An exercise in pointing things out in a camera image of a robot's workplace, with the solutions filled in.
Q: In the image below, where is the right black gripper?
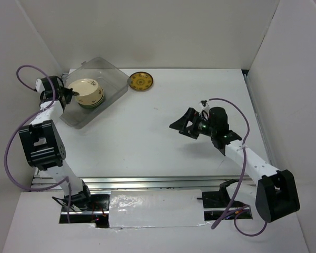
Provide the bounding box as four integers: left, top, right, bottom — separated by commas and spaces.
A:
170, 107, 216, 139

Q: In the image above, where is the cream plate with black patch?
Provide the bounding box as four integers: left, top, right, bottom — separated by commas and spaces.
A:
68, 79, 101, 105

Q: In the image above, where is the cream plate with brown motifs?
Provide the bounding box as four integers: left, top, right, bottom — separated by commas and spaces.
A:
75, 85, 104, 105

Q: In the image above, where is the yellow patterned plate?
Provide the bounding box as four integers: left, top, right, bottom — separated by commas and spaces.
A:
129, 71, 154, 92

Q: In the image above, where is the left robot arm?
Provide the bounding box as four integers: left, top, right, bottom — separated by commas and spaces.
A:
18, 76, 93, 211

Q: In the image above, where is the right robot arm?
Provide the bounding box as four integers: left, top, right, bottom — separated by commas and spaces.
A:
169, 107, 300, 223

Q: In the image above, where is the clear plastic bin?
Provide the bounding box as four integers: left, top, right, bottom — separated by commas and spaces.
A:
61, 57, 130, 129

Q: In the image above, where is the white cover panel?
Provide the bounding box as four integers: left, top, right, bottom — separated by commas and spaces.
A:
108, 190, 205, 228

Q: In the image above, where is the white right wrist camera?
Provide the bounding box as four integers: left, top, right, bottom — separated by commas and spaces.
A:
199, 100, 210, 113

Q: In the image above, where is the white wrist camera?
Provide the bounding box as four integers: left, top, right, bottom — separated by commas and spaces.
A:
199, 100, 210, 113
35, 79, 43, 93

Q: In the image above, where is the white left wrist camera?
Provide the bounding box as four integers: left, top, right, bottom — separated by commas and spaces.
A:
35, 79, 43, 93

